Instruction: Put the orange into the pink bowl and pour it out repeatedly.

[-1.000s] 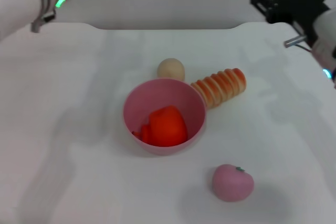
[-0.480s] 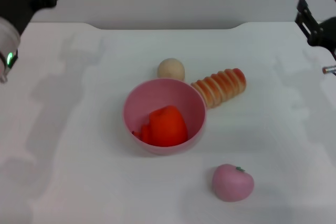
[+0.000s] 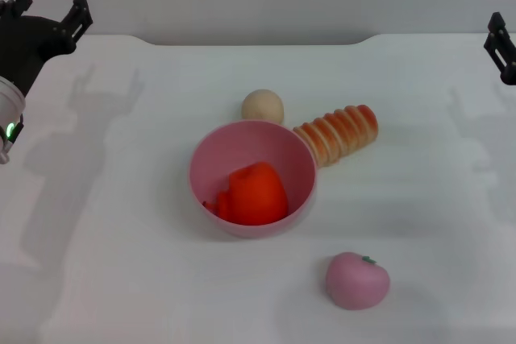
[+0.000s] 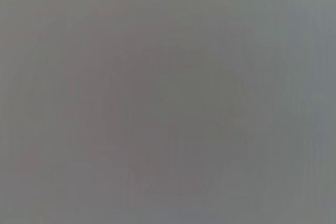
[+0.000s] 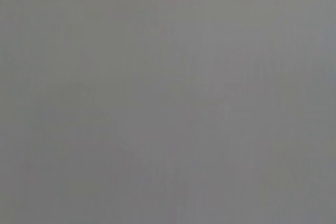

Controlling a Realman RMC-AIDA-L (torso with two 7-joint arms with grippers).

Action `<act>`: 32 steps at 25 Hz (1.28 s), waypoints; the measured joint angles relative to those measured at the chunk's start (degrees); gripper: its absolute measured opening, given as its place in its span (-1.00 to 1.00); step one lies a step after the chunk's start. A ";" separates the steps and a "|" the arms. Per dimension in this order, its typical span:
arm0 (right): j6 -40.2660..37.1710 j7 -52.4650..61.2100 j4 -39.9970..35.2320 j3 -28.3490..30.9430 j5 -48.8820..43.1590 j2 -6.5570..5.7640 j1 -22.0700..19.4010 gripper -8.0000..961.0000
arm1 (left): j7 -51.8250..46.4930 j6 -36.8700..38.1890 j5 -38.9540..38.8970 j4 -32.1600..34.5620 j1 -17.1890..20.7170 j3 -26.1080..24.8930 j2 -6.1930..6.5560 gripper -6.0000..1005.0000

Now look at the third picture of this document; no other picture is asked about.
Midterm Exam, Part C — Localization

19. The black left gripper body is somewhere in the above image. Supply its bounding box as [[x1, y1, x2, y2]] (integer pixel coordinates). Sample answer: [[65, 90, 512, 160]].
[[0, 13, 77, 96]]

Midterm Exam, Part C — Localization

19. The pink plastic bowl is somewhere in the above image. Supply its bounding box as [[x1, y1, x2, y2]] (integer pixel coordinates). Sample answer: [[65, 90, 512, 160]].
[[188, 119, 317, 239]]

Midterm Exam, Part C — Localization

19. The orange squishy toy fruit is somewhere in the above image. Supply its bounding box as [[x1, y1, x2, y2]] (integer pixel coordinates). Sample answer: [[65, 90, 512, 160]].
[[202, 161, 289, 226]]

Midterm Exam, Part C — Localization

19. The striped toy bread roll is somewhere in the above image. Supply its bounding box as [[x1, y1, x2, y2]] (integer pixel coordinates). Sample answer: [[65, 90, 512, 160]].
[[292, 104, 381, 168]]

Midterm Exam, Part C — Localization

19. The beige round toy bun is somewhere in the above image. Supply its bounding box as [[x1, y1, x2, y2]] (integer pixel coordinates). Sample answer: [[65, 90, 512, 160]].
[[240, 89, 285, 126]]

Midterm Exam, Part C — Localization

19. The pink toy apple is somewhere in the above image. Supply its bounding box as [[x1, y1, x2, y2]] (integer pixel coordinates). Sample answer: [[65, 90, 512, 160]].
[[325, 251, 392, 313]]

